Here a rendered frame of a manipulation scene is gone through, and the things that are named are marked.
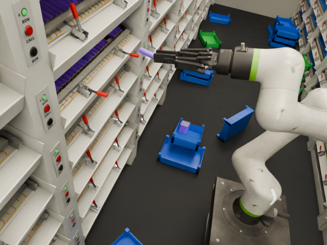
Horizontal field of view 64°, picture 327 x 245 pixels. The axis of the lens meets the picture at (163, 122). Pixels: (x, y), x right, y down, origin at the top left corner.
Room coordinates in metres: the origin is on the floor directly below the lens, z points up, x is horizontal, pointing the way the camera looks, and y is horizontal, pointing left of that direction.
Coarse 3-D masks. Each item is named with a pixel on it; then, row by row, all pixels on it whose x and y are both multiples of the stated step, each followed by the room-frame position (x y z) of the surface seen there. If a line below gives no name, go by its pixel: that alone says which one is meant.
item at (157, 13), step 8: (152, 0) 1.43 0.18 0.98; (160, 0) 1.53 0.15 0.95; (168, 0) 1.58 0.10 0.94; (176, 0) 1.69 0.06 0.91; (152, 8) 1.40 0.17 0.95; (160, 8) 1.44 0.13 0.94; (168, 8) 1.49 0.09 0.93; (152, 16) 1.31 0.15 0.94; (160, 16) 1.36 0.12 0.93; (152, 24) 1.24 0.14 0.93
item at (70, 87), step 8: (128, 32) 1.04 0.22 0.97; (120, 40) 0.96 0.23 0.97; (112, 48) 0.89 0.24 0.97; (120, 48) 0.93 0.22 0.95; (104, 56) 0.82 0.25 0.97; (112, 56) 0.86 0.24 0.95; (96, 64) 0.76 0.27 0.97; (80, 72) 0.69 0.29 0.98; (88, 72) 0.70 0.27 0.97; (80, 80) 0.66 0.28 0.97; (64, 88) 0.60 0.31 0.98; (72, 88) 0.61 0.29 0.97; (64, 96) 0.57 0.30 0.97
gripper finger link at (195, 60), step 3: (174, 54) 0.72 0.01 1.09; (174, 57) 0.71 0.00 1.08; (177, 57) 0.71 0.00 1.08; (180, 57) 0.71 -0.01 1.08; (183, 57) 0.71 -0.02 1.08; (186, 57) 0.71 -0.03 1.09; (189, 57) 0.71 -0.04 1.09; (192, 57) 0.72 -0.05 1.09; (195, 57) 0.72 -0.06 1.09; (198, 57) 0.71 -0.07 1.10; (201, 57) 0.71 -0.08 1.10; (204, 57) 0.71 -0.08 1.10; (207, 57) 0.70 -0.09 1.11; (210, 57) 0.70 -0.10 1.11; (183, 60) 0.71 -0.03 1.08; (186, 60) 0.71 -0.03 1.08; (189, 60) 0.71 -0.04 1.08; (192, 60) 0.70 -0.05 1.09; (195, 60) 0.70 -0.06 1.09; (198, 60) 0.70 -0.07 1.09
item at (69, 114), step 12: (120, 24) 1.09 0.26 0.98; (132, 24) 1.08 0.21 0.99; (132, 36) 1.06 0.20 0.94; (132, 48) 0.98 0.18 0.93; (120, 60) 0.87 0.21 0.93; (96, 72) 0.75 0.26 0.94; (108, 72) 0.78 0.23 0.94; (84, 84) 0.67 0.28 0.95; (96, 84) 0.70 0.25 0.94; (72, 96) 0.60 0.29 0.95; (96, 96) 0.69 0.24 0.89; (60, 108) 0.54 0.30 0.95; (72, 108) 0.56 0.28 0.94; (84, 108) 0.60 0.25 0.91; (72, 120) 0.52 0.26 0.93
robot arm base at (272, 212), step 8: (240, 208) 0.65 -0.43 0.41; (272, 208) 0.68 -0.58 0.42; (240, 216) 0.63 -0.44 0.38; (248, 216) 0.62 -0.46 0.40; (264, 216) 0.64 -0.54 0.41; (272, 216) 0.64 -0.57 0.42; (280, 216) 0.66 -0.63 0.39; (288, 216) 0.67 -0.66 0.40; (248, 224) 0.61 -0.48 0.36; (256, 224) 0.62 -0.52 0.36; (264, 224) 0.62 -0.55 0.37
